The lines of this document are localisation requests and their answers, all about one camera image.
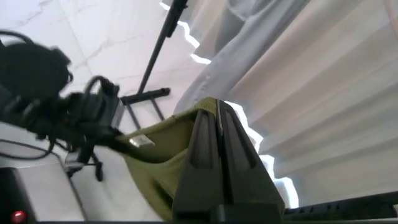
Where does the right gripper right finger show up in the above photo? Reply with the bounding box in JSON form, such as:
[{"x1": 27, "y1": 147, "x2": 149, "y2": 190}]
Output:
[{"x1": 217, "y1": 100, "x2": 285, "y2": 223}]

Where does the black clothes rack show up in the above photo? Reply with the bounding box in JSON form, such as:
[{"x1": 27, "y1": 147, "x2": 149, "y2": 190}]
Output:
[{"x1": 120, "y1": 0, "x2": 398, "y2": 222}]

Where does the green garment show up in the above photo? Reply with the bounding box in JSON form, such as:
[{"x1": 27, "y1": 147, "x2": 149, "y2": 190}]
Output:
[{"x1": 115, "y1": 96, "x2": 218, "y2": 222}]

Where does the white curtain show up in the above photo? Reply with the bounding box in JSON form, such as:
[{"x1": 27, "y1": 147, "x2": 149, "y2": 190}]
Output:
[{"x1": 160, "y1": 0, "x2": 398, "y2": 209}]

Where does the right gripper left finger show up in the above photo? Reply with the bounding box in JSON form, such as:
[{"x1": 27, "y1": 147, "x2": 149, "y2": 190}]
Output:
[{"x1": 172, "y1": 108, "x2": 223, "y2": 223}]

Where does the black cable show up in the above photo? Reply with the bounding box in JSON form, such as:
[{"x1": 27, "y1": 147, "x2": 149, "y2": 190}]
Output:
[{"x1": 0, "y1": 30, "x2": 34, "y2": 44}]

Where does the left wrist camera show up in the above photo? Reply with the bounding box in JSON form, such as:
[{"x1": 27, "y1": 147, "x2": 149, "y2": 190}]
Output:
[{"x1": 67, "y1": 75, "x2": 126, "y2": 131}]

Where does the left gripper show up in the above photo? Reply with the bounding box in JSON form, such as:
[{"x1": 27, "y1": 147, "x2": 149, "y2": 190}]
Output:
[{"x1": 34, "y1": 123, "x2": 124, "y2": 151}]

